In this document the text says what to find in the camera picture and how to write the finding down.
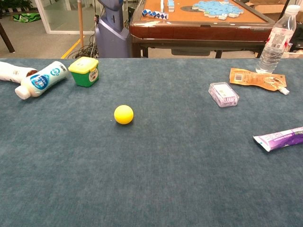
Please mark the purple white tube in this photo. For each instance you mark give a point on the purple white tube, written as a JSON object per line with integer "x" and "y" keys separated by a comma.
{"x": 279, "y": 139}

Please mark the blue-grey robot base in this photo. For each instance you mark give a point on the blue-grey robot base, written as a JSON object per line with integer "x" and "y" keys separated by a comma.
{"x": 111, "y": 35}

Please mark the white bottle with yellow cap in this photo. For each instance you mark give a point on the white bottle with yellow cap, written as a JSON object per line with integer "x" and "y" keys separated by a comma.
{"x": 11, "y": 72}

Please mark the yellow ball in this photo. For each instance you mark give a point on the yellow ball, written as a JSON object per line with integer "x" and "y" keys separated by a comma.
{"x": 123, "y": 114}

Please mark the blue felt table cloth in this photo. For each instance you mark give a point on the blue felt table cloth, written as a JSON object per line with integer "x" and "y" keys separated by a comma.
{"x": 165, "y": 177}

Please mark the clear plastic floss box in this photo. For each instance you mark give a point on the clear plastic floss box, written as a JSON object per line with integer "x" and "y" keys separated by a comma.
{"x": 223, "y": 94}

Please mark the green box with yellow lid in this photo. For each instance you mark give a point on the green box with yellow lid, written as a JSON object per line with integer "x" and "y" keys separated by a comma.
{"x": 84, "y": 75}

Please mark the brown mahjong table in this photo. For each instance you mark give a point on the brown mahjong table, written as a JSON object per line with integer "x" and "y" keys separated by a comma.
{"x": 189, "y": 33}

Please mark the blue white snake puzzle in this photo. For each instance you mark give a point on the blue white snake puzzle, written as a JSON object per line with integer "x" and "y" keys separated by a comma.
{"x": 155, "y": 14}

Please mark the orange spout pouch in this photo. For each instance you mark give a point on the orange spout pouch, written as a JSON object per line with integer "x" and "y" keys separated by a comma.
{"x": 251, "y": 78}

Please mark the stack of blue mahjong tiles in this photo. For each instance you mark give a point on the stack of blue mahjong tiles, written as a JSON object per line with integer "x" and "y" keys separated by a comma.
{"x": 171, "y": 6}

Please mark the wooden pole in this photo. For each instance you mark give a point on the wooden pole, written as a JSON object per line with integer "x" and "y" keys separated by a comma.
{"x": 81, "y": 23}

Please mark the white bottle with blue label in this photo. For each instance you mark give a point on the white bottle with blue label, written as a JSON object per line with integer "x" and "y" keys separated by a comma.
{"x": 41, "y": 80}

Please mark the pile of blue mahjong tiles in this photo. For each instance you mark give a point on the pile of blue mahjong tiles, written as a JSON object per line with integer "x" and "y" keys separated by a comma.
{"x": 217, "y": 8}

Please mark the clear water bottle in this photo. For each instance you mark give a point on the clear water bottle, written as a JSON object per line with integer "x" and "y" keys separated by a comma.
{"x": 277, "y": 42}

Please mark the cardboard box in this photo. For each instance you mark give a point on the cardboard box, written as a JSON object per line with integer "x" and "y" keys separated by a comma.
{"x": 267, "y": 9}

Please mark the green bag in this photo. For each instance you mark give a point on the green bag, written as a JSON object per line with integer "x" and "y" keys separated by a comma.
{"x": 26, "y": 17}

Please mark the dark wooden furniture leg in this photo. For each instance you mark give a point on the dark wooden furniture leg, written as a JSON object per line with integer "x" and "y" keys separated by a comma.
{"x": 7, "y": 39}

